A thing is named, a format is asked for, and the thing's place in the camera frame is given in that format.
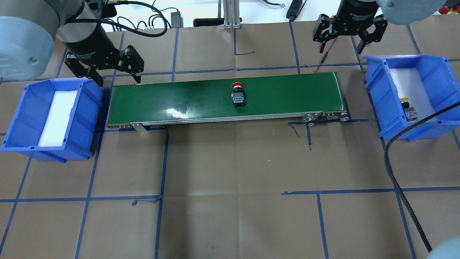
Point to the black power adapter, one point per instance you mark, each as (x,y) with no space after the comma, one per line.
(176,20)

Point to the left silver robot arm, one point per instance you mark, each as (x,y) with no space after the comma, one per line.
(29,28)

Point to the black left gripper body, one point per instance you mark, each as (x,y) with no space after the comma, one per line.
(90,48)

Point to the red push button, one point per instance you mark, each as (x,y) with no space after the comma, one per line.
(238,98)

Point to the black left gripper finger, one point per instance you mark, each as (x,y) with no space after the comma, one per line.
(130,61)
(88,72)

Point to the blue plastic bin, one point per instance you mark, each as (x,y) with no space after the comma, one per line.
(55,120)
(428,82)

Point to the green conveyor belt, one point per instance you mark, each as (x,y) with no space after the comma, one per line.
(316,98)

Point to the aluminium frame post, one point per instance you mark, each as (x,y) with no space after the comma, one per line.
(231,14)

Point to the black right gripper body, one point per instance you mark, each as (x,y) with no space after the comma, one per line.
(355,12)

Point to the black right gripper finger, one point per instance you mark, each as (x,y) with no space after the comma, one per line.
(324,31)
(371,32)

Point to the yellow push button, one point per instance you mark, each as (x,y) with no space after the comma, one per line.
(409,112)

